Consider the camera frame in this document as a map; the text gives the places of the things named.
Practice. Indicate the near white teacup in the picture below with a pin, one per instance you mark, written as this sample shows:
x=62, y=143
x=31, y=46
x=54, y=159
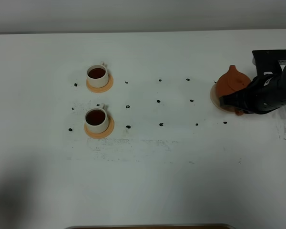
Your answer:
x=97, y=120

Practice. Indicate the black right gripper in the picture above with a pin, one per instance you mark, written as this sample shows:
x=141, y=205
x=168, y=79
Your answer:
x=261, y=96

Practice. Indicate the far white teacup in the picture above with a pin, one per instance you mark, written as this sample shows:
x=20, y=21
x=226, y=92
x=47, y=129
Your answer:
x=97, y=75

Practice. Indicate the white teacup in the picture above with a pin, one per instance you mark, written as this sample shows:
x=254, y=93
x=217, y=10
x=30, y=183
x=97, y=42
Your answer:
x=97, y=120
x=97, y=75

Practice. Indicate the near orange coaster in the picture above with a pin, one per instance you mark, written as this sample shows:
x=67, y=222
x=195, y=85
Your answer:
x=104, y=134

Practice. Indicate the cream teapot saucer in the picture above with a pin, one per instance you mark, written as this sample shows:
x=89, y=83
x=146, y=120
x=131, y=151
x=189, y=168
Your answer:
x=216, y=102

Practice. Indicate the brown clay teapot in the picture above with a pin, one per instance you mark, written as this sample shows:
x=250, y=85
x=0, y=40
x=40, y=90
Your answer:
x=230, y=82

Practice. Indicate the orange coaster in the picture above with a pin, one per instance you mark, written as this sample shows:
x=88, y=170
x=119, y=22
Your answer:
x=102, y=89
x=104, y=134

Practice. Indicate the far orange coaster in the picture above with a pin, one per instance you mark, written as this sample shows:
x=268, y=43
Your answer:
x=102, y=89

